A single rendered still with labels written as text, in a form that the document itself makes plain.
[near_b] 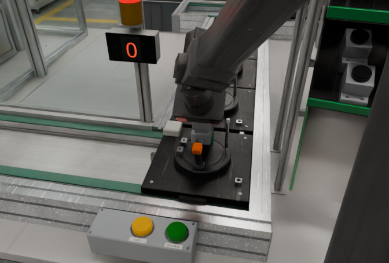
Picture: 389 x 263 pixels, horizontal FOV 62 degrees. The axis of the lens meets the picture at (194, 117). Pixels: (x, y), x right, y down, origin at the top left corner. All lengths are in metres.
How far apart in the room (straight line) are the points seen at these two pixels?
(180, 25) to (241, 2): 1.61
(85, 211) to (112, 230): 0.11
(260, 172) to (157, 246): 0.31
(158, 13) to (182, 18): 0.78
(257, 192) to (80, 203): 0.39
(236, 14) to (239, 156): 0.55
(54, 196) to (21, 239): 0.14
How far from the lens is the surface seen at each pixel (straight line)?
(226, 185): 0.75
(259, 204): 0.74
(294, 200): 0.90
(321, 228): 0.86
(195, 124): 0.73
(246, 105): 1.02
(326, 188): 0.74
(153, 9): 2.67
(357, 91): 0.61
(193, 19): 1.89
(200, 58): 0.43
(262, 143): 0.90
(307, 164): 0.74
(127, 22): 0.79
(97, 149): 0.96
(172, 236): 0.66
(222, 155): 0.79
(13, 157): 1.02
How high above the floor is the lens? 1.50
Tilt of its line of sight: 34 degrees down
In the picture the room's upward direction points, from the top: straight up
